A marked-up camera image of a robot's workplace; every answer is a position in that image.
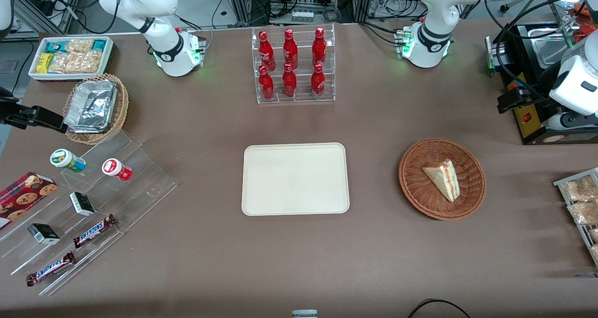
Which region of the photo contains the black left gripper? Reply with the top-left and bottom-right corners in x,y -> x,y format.
497,90 -> 555,116

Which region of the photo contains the aluminium foil container stack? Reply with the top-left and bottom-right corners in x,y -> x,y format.
64,79 -> 118,134

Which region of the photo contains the clear acrylic stepped display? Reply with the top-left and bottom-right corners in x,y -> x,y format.
0,130 -> 178,296

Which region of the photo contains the light tan wicker basket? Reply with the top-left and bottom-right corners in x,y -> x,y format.
63,73 -> 129,145

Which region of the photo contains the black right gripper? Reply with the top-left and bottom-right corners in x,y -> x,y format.
0,87 -> 69,134

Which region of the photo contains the white rectangular snack bin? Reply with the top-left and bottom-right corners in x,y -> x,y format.
28,36 -> 114,82

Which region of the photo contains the red chocolate cookie box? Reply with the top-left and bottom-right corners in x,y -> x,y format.
0,171 -> 58,231

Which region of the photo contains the metal glass display case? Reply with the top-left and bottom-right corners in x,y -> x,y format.
546,0 -> 598,48

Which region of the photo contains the tray of packaged snacks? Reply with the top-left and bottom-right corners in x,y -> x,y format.
553,168 -> 598,267

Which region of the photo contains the yellow snack pack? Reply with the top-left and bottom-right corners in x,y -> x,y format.
36,53 -> 55,74

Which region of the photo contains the black cable loop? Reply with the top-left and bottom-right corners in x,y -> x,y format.
407,298 -> 472,318

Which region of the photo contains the beige rectangular tray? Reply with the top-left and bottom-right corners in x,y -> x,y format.
241,142 -> 350,216

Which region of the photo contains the red snack cup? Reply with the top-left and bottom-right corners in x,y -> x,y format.
102,158 -> 133,182

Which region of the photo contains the triangular sandwich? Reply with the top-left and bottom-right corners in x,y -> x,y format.
422,159 -> 461,203

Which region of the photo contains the small black white carton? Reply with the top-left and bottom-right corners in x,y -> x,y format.
69,191 -> 96,217
27,223 -> 61,245

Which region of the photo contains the green lid snack cup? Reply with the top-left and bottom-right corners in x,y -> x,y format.
50,148 -> 86,173

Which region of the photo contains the red cola bottle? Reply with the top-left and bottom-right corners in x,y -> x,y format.
312,27 -> 327,67
258,30 -> 276,71
283,28 -> 299,70
258,65 -> 275,100
311,63 -> 326,99
282,63 -> 298,98

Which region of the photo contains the Snickers chocolate bar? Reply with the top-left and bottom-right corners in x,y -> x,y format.
73,214 -> 117,248
26,251 -> 76,287

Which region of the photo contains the black fryer yellow control panel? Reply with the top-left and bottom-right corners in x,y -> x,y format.
485,21 -> 598,146

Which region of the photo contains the round brown wicker basket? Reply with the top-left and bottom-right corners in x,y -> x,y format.
398,138 -> 487,221

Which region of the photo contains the steel fryer pan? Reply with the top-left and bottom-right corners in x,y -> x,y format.
528,26 -> 573,69

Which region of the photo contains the clear acrylic bottle rack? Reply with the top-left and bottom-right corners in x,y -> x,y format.
251,24 -> 336,105

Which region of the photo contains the clear bag of crackers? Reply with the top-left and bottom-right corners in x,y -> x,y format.
65,39 -> 95,53
48,53 -> 78,74
75,51 -> 103,74

